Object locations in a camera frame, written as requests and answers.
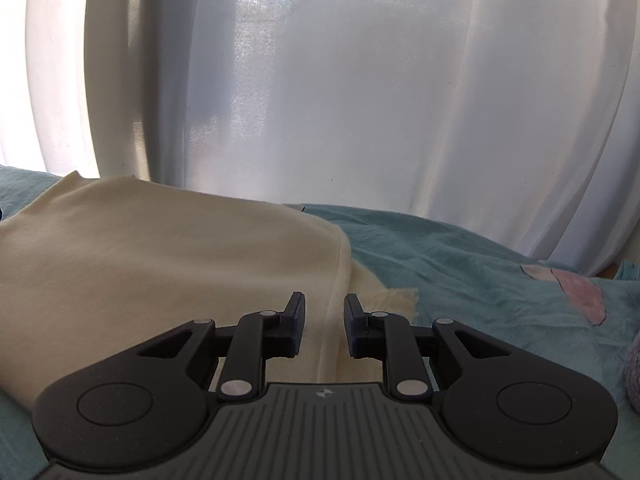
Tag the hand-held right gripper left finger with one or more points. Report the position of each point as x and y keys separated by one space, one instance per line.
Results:
x=299 y=312

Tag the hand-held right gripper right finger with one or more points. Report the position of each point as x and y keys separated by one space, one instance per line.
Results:
x=351 y=316

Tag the cream long-sleeve sweater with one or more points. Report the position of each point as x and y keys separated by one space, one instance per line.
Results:
x=150 y=260

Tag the blue printed bedsheet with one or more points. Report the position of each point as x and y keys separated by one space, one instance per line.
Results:
x=475 y=285

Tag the white sheer curtain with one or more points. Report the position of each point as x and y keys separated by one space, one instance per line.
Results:
x=350 y=85

